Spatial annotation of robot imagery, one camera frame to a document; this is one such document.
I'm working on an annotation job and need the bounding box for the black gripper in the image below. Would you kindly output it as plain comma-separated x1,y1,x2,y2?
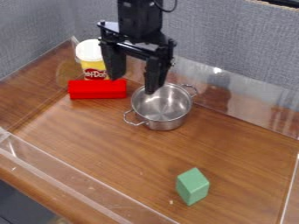
97,20,176,95

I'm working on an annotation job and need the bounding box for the green foam block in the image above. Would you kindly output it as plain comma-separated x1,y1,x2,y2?
175,168,211,206

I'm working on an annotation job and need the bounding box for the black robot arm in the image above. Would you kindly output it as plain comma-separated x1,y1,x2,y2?
97,0,176,95

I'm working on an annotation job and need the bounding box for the yellow Play-Doh can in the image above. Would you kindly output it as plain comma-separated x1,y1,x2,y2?
75,39,108,81

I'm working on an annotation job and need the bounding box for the red rectangular block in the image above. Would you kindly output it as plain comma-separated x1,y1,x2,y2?
68,80,127,99

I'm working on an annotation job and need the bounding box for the small steel pot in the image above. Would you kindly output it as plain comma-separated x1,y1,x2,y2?
123,83,199,131

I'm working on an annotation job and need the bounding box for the clear acrylic table barrier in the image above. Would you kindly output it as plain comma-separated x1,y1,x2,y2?
0,40,299,224

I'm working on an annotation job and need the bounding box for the black cable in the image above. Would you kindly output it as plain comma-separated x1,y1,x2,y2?
154,0,179,14

